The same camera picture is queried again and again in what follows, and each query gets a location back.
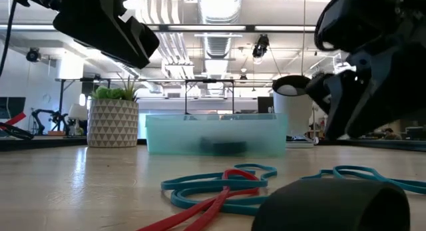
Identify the red angled bar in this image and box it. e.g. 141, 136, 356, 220
6, 112, 27, 126

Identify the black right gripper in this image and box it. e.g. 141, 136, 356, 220
306, 0, 426, 141

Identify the black monitor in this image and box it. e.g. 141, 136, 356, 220
257, 97, 274, 115
0, 97, 27, 119

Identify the teal translucent plastic bin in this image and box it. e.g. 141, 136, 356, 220
145, 113, 289, 158

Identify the succulent in triangle-patterned pot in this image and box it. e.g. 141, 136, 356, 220
87, 75, 140, 148

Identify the black round spotlight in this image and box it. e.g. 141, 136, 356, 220
25, 47, 41, 63

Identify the white cylindrical device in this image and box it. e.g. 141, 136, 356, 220
272, 75, 316, 148

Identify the thin black hanging cable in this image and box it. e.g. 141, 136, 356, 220
0, 0, 18, 78

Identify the black metal stand frame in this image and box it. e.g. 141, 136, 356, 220
55, 76, 112, 132
184, 78, 236, 116

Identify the red rubber band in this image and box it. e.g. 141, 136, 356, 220
136, 168, 261, 231

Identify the person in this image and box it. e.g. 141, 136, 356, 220
382, 127, 404, 140

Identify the wide black rubber band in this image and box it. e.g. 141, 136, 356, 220
251, 177, 411, 231
198, 136, 250, 157

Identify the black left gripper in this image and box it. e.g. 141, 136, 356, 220
53, 0, 160, 69

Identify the black hanging camera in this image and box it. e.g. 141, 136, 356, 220
252, 33, 271, 59

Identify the black aluminium table frame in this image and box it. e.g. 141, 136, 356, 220
0, 134, 426, 152

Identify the silver air duct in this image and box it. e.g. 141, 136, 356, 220
196, 0, 246, 61

